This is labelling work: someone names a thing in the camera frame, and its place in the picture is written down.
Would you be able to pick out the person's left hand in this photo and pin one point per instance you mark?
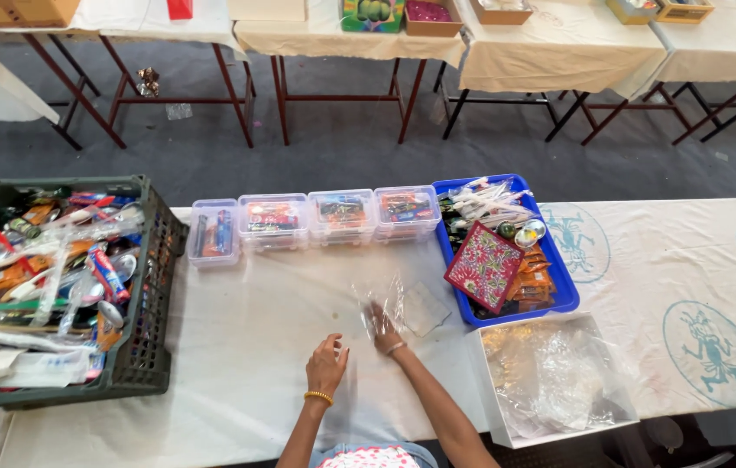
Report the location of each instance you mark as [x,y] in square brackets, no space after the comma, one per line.
[324,367]

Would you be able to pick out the person's right hand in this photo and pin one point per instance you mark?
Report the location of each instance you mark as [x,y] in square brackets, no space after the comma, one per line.
[385,333]

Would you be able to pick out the person's right fingers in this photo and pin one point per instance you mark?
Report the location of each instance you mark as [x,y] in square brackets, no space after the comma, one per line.
[377,317]

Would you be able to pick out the clear plastic bag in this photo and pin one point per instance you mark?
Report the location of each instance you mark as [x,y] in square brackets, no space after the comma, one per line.
[388,296]

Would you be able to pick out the flat grey pouch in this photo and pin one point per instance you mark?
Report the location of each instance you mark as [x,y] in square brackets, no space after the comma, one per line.
[426,309]

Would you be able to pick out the gold beaded bangle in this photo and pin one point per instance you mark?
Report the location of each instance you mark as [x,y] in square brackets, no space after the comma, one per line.
[319,395]

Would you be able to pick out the clear plastic lidded box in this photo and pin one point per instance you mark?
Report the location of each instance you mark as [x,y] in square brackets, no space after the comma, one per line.
[407,212]
[273,221]
[342,216]

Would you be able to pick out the red floral fabric pouch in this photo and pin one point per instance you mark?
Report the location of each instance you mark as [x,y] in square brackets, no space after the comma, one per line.
[483,266]

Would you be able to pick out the white cardboard box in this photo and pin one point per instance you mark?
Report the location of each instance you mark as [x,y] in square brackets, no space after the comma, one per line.
[478,390]

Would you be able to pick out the plain white table cloth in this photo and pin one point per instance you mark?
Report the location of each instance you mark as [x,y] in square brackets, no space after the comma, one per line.
[244,357]

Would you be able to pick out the person's floral top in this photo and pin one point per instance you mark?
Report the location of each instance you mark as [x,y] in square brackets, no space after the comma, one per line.
[374,458]

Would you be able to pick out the bundle of white wrapped toothbrushes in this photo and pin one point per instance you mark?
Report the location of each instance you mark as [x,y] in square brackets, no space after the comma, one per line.
[488,198]

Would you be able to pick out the stack of orange sachets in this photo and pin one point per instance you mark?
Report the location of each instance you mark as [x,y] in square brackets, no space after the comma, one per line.
[535,279]

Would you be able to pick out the cluster of small round tins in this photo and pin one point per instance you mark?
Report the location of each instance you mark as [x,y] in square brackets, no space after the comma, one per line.
[524,233]

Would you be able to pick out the heap of clear plastic bags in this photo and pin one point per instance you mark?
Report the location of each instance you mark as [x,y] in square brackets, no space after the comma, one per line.
[550,377]

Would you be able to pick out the narrow clear plastic box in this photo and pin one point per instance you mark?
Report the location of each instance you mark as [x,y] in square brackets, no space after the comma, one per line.
[213,234]

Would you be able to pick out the blue plastic tray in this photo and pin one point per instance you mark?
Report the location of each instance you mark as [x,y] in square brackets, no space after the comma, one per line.
[563,292]

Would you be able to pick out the dark green plastic crate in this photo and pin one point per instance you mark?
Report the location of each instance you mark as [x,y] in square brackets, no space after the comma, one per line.
[147,312]

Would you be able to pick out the cream-clothed table with red legs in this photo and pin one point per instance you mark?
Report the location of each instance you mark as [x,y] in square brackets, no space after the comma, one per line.
[342,45]

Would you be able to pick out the white cloth with blue prints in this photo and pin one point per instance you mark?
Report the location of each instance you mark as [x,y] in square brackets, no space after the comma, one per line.
[653,292]

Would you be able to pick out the clear plastic scrap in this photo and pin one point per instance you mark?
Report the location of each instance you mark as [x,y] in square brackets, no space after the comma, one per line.
[179,111]

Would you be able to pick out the green box with fruit picture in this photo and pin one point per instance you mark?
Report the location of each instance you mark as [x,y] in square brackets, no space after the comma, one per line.
[373,14]

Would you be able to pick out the cardboard box with pink items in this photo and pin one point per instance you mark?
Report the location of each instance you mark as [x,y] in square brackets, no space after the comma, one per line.
[434,18]

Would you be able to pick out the cream-clothed table with black legs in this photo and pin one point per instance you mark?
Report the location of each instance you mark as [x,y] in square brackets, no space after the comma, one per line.
[556,58]

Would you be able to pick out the flat beige box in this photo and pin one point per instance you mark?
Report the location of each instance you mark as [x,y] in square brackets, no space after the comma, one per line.
[267,9]

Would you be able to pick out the crumpled foil wrapper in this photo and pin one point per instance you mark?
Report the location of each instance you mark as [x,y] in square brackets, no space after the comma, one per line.
[148,82]

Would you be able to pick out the open shallow cardboard box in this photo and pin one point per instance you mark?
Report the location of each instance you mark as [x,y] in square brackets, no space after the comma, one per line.
[501,12]

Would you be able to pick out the heap of mixed toiletry items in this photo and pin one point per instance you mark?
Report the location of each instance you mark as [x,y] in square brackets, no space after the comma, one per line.
[49,273]

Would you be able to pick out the dark chair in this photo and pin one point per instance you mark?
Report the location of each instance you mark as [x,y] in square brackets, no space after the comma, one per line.
[699,448]

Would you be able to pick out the small red packet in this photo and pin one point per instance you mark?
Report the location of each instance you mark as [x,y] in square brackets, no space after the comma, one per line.
[180,8]

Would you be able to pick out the white-clothed table with red legs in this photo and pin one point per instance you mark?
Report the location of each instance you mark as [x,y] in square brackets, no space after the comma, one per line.
[114,19]

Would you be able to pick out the small yellow box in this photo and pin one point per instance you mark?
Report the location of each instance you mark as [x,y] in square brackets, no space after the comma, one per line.
[631,11]

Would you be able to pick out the white-clothed table with mixed legs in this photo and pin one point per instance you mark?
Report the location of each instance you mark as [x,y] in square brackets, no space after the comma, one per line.
[725,52]

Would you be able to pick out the brown cardboard carton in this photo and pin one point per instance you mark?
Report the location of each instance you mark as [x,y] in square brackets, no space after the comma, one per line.
[20,12]

